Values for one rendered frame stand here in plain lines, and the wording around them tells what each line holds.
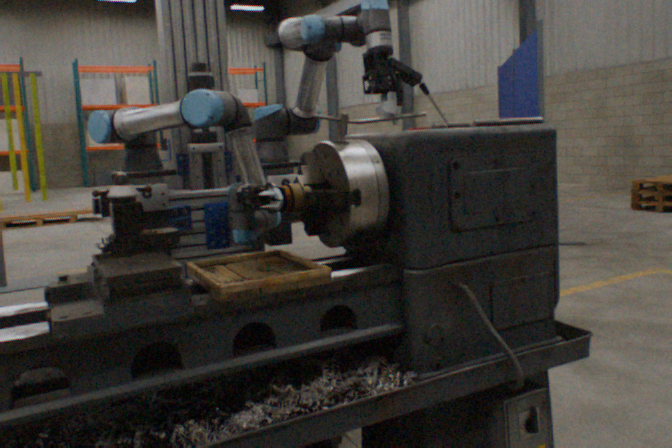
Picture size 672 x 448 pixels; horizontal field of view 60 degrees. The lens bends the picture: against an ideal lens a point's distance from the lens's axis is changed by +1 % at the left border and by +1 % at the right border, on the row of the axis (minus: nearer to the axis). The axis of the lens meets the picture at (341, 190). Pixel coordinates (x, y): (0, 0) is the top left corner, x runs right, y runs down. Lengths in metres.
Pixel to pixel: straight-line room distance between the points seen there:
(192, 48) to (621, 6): 11.55
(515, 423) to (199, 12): 1.89
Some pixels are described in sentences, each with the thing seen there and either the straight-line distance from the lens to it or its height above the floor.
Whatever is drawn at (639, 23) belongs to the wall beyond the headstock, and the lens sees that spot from 13.08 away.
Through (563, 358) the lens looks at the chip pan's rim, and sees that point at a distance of 1.97.
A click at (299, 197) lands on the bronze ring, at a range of 1.63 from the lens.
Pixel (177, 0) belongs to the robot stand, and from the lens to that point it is 2.53.
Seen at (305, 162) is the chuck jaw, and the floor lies 1.18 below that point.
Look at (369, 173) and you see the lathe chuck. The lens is 1.61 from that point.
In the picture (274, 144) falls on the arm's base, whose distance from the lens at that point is 2.33.
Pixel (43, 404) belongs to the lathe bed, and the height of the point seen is 0.71.
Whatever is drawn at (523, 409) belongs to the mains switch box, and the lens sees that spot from 1.96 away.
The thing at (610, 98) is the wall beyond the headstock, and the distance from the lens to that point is 13.28.
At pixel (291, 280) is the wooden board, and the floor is 0.89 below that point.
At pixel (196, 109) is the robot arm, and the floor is 1.36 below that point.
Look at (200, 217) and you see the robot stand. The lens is 2.27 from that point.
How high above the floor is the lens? 1.24
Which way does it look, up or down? 5 degrees down
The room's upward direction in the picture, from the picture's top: 3 degrees counter-clockwise
